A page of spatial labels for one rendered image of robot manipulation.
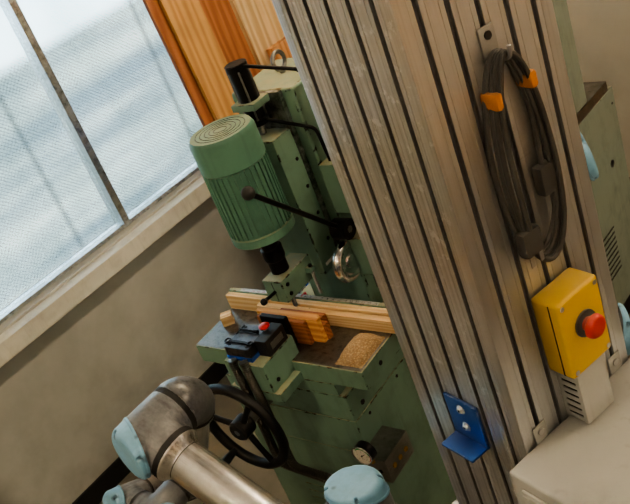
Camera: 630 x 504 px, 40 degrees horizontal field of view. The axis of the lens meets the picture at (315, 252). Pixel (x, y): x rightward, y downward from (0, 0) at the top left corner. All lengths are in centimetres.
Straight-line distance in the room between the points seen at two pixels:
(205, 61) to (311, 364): 175
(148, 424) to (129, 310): 192
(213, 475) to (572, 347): 75
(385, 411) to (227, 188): 77
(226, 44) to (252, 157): 169
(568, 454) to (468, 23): 64
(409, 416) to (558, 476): 126
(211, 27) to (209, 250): 96
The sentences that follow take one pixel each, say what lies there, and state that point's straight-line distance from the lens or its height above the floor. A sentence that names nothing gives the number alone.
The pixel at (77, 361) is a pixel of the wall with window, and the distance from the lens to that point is 353.
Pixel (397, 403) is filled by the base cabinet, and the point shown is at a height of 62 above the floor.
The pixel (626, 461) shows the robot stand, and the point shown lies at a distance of 132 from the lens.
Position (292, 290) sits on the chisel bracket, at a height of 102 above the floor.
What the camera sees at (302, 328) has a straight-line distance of 230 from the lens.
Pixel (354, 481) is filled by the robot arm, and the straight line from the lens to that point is 168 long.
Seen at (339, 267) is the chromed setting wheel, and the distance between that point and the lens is 233.
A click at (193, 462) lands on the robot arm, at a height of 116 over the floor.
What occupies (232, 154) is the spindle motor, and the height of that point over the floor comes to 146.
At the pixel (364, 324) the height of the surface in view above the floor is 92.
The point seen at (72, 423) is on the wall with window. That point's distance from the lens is 358.
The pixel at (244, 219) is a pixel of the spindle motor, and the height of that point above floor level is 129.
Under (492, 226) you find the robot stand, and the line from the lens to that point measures 116.
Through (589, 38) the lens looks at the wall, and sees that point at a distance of 422.
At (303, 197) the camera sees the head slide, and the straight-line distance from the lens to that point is 231.
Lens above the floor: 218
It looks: 28 degrees down
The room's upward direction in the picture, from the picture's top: 22 degrees counter-clockwise
